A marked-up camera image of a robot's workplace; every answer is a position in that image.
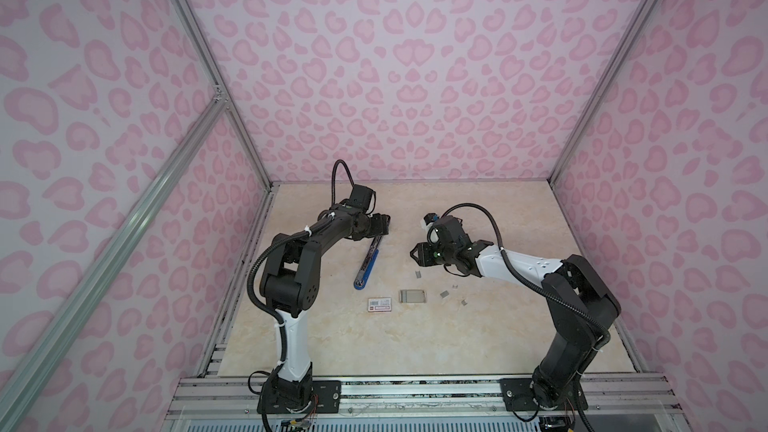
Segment red white staple box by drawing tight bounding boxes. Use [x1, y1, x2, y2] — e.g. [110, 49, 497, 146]
[367, 297, 393, 313]

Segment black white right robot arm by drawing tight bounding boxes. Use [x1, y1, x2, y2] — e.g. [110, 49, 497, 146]
[410, 239, 621, 410]

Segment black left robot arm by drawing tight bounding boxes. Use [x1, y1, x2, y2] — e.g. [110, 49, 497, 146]
[247, 203, 391, 408]

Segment grey staple box tray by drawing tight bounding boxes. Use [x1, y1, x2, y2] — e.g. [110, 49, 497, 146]
[399, 289, 426, 304]

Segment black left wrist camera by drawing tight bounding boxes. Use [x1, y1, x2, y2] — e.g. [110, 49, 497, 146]
[346, 184, 376, 213]

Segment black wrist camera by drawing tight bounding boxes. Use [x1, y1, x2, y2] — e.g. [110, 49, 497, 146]
[427, 215, 469, 245]
[346, 184, 376, 213]

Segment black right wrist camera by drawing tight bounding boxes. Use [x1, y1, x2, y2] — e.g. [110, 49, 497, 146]
[427, 215, 469, 245]

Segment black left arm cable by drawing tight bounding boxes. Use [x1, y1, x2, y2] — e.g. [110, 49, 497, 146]
[246, 159, 358, 373]

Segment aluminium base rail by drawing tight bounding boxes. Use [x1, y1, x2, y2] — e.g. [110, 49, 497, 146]
[162, 373, 691, 431]

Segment aluminium frame corner post left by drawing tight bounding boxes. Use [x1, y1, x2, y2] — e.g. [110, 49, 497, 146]
[170, 0, 273, 190]

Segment aluminium frame corner post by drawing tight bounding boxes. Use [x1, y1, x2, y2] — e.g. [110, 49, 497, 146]
[170, 0, 273, 190]
[548, 0, 663, 189]

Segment aluminium frame corner post right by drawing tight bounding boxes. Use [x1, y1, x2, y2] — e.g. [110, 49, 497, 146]
[548, 0, 663, 189]

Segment aluminium diagonal frame bar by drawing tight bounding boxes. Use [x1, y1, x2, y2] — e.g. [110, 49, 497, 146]
[1, 98, 227, 431]

